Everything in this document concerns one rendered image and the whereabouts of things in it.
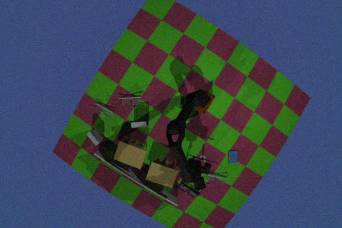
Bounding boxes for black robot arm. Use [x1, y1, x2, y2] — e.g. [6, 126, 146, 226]
[166, 89, 210, 191]

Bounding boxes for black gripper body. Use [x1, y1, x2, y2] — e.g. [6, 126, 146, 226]
[188, 160, 211, 174]

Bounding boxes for long black flat bar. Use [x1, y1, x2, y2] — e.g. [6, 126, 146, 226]
[94, 149, 178, 206]

